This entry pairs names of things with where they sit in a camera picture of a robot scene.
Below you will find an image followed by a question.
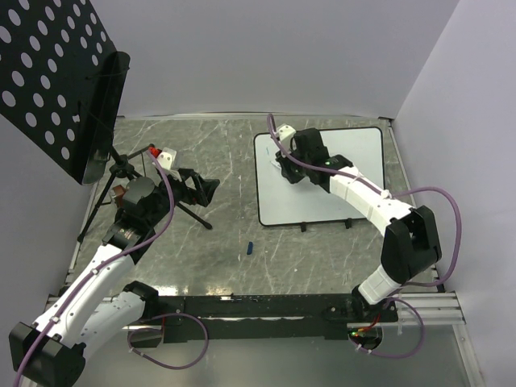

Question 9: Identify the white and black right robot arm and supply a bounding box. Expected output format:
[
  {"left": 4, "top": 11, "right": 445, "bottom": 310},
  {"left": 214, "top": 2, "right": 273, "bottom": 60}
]
[{"left": 269, "top": 125, "right": 442, "bottom": 321}]

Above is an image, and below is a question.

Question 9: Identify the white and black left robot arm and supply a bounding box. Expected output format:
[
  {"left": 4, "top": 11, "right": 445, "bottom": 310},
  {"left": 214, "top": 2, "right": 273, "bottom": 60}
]
[{"left": 9, "top": 169, "right": 220, "bottom": 386}]

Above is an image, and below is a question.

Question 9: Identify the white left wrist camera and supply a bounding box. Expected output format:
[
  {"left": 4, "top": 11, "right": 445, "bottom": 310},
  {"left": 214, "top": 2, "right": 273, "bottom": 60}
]
[{"left": 149, "top": 147, "right": 181, "bottom": 181}]

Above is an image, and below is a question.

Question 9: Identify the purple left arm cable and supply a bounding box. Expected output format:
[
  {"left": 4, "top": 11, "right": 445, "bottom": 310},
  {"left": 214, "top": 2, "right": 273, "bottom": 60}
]
[{"left": 14, "top": 155, "right": 177, "bottom": 387}]

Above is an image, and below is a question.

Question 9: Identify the black perforated music stand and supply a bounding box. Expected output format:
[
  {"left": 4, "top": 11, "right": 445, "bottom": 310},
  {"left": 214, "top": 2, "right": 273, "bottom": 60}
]
[{"left": 0, "top": 0, "right": 213, "bottom": 243}]

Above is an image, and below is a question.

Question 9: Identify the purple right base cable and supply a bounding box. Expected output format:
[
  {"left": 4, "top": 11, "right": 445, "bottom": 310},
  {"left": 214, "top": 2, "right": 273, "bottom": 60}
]
[{"left": 350, "top": 298, "right": 427, "bottom": 360}]

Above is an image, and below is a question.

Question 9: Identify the aluminium rail frame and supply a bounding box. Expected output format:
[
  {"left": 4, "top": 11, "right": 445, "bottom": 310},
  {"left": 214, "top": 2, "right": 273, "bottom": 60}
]
[{"left": 20, "top": 112, "right": 485, "bottom": 387}]

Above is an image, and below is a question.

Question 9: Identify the brown wooden metronome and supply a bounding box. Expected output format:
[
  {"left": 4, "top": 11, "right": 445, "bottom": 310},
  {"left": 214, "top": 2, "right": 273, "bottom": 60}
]
[{"left": 109, "top": 185, "right": 127, "bottom": 209}]

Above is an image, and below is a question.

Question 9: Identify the white whiteboard with black frame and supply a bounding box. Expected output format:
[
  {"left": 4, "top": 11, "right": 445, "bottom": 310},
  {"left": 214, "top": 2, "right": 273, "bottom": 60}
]
[{"left": 253, "top": 127, "right": 384, "bottom": 234}]

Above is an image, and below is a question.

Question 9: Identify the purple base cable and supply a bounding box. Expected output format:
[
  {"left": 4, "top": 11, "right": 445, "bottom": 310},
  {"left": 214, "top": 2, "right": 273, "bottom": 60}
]
[
  {"left": 350, "top": 298, "right": 427, "bottom": 360},
  {"left": 127, "top": 313, "right": 210, "bottom": 368}
]

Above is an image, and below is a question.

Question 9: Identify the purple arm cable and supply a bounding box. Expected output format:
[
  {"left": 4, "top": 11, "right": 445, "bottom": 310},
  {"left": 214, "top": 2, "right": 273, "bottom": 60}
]
[
  {"left": 14, "top": 155, "right": 177, "bottom": 387},
  {"left": 266, "top": 112, "right": 463, "bottom": 288}
]

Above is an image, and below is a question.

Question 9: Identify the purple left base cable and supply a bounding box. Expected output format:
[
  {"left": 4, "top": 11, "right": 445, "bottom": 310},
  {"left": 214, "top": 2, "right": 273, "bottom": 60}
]
[{"left": 127, "top": 313, "right": 210, "bottom": 368}]

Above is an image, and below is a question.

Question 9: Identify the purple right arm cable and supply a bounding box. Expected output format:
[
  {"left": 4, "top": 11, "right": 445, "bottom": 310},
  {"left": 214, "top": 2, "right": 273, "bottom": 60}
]
[{"left": 266, "top": 112, "right": 463, "bottom": 288}]

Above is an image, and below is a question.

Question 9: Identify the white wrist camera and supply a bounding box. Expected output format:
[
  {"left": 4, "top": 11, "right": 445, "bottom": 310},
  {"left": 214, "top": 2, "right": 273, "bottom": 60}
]
[
  {"left": 275, "top": 124, "right": 297, "bottom": 152},
  {"left": 149, "top": 147, "right": 181, "bottom": 181}
]

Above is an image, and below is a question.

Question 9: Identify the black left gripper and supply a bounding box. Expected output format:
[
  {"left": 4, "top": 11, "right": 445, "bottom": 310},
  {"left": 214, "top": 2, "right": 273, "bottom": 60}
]
[{"left": 146, "top": 168, "right": 218, "bottom": 227}]

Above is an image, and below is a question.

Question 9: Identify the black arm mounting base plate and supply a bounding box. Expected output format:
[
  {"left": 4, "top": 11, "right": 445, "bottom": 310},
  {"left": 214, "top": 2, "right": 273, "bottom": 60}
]
[{"left": 124, "top": 293, "right": 398, "bottom": 343}]

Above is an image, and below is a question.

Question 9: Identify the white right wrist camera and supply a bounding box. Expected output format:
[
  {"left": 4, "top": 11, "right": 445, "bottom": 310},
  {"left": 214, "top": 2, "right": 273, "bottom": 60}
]
[{"left": 275, "top": 124, "right": 297, "bottom": 152}]

